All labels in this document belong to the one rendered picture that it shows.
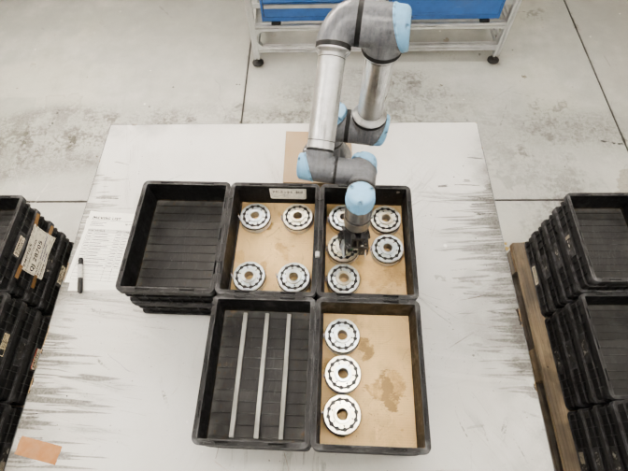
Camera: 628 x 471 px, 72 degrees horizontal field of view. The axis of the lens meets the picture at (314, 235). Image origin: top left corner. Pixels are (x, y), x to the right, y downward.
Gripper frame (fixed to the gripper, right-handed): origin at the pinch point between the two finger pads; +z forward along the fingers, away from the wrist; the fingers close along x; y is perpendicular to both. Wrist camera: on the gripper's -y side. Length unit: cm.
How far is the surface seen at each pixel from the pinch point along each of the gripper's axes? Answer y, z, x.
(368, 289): 14.0, 2.0, 4.1
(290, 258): 2.0, 2.0, -20.7
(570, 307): 9, 47, 92
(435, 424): 53, 15, 21
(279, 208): -17.5, 2.0, -24.1
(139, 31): -233, 85, -138
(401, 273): 9.1, 2.0, 15.2
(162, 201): -23, 2, -66
